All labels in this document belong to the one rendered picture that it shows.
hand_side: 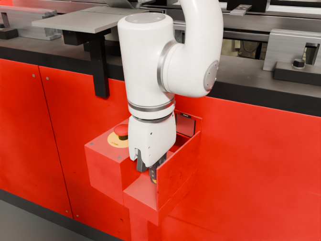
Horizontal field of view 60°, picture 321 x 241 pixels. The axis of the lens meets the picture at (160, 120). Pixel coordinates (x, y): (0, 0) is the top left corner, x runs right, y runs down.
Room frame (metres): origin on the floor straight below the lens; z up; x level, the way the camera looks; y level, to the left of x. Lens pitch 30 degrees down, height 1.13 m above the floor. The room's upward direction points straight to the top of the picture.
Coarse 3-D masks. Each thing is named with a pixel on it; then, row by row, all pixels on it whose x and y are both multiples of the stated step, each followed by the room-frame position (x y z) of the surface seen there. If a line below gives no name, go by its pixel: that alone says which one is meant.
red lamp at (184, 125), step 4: (180, 116) 0.53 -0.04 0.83; (176, 120) 0.54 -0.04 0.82; (180, 120) 0.53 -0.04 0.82; (184, 120) 0.52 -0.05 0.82; (188, 120) 0.52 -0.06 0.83; (192, 120) 0.51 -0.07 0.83; (176, 124) 0.53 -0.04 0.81; (180, 124) 0.53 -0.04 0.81; (184, 124) 0.52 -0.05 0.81; (188, 124) 0.52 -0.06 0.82; (192, 124) 0.51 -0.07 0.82; (176, 128) 0.53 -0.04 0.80; (180, 128) 0.53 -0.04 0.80; (184, 128) 0.52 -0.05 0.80; (188, 128) 0.52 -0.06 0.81; (192, 128) 0.51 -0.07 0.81; (180, 132) 0.53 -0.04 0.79; (184, 132) 0.52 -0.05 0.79; (188, 132) 0.52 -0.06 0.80; (192, 132) 0.51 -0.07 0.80; (192, 136) 0.51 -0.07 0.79
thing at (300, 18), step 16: (16, 0) 1.40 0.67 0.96; (32, 0) 1.35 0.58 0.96; (48, 0) 1.31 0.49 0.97; (64, 0) 1.29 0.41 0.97; (80, 0) 1.25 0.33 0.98; (96, 0) 1.21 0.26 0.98; (176, 16) 1.07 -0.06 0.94; (224, 16) 0.99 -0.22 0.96; (240, 16) 0.97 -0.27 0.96; (256, 16) 0.95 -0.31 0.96; (272, 16) 0.93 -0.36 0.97; (288, 16) 0.92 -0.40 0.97; (304, 16) 0.90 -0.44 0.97; (320, 16) 0.88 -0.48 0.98; (224, 32) 0.99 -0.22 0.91; (240, 32) 0.97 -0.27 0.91; (256, 32) 0.96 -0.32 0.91; (320, 32) 0.87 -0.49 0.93
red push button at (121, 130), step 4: (120, 124) 0.53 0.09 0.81; (124, 124) 0.53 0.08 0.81; (116, 128) 0.52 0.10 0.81; (120, 128) 0.51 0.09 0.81; (124, 128) 0.51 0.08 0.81; (116, 132) 0.50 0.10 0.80; (120, 132) 0.50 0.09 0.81; (124, 132) 0.50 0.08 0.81; (120, 136) 0.51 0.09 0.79; (124, 136) 0.51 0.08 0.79; (124, 140) 0.51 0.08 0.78
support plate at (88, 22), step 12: (72, 12) 0.81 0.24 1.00; (84, 12) 0.81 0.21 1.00; (96, 12) 0.81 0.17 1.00; (108, 12) 0.81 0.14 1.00; (120, 12) 0.81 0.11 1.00; (132, 12) 0.81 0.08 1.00; (36, 24) 0.68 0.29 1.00; (48, 24) 0.66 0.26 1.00; (60, 24) 0.65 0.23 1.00; (72, 24) 0.65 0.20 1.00; (84, 24) 0.65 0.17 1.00; (96, 24) 0.65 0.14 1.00; (108, 24) 0.66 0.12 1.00
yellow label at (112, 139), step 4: (112, 132) 0.54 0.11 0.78; (108, 136) 0.52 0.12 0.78; (112, 136) 0.52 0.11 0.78; (116, 136) 0.52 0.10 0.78; (108, 140) 0.51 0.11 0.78; (112, 140) 0.51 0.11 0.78; (116, 140) 0.51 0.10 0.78; (120, 140) 0.51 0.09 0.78; (112, 144) 0.49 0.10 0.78; (116, 144) 0.49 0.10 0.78; (120, 144) 0.49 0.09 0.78; (124, 144) 0.49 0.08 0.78
